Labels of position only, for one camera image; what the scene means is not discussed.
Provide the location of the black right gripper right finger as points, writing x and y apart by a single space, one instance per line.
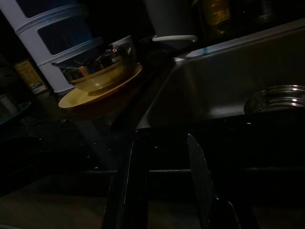
205 190

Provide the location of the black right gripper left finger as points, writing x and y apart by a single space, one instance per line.
128 190

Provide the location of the steel fork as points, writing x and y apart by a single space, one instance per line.
27 120

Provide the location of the yellow plate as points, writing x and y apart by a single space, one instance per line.
78 100

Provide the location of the stainless steel sink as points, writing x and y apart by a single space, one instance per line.
214 83

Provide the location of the yellow bowl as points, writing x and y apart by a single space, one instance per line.
102 81

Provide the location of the clear glass jar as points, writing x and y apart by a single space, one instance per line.
274 100

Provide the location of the small steel bowl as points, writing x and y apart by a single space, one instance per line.
95 66

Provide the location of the light blue plate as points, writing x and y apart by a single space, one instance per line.
21 107

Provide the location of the white printed mug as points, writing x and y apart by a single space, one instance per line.
128 41

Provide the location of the yellow tea tin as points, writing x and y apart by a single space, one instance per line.
28 76

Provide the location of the white tiered storage rack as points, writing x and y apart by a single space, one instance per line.
43 64

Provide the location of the yellow oil bottle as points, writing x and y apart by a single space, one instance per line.
215 19

